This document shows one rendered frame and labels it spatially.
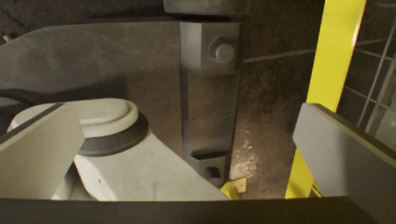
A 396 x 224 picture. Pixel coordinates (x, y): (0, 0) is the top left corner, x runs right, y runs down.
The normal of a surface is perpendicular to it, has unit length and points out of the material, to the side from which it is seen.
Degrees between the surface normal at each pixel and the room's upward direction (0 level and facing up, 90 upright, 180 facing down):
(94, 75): 0
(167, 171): 90
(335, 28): 90
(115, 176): 90
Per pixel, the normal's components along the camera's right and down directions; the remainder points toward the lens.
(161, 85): 0.22, 0.48
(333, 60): -0.97, 0.19
